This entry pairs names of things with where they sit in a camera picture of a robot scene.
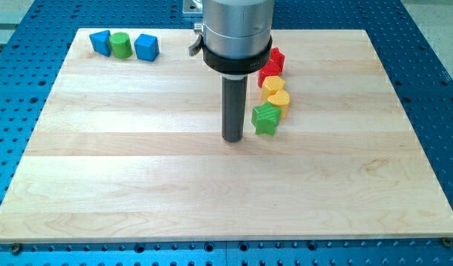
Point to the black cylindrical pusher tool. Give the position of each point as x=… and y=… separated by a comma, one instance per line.
x=234, y=91

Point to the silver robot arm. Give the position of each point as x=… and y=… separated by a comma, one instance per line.
x=235, y=40

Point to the green star block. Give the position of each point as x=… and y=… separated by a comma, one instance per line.
x=265, y=118

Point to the red star block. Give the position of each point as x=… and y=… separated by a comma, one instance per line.
x=278, y=58

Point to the yellow hexagon block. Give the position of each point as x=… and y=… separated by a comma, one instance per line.
x=270, y=85

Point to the red heart block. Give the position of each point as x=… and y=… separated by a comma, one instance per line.
x=271, y=68

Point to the yellow heart block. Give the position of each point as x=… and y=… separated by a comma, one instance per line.
x=281, y=100

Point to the blue cube block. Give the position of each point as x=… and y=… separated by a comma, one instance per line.
x=146, y=47

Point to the green cylinder block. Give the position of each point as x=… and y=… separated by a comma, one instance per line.
x=120, y=45

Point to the light wooden board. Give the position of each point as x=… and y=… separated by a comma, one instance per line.
x=131, y=151

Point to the blue triangular block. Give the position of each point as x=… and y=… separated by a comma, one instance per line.
x=100, y=42

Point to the blue perforated metal base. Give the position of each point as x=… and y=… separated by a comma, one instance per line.
x=414, y=39

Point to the silver mounting bracket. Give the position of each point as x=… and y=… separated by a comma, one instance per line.
x=192, y=8

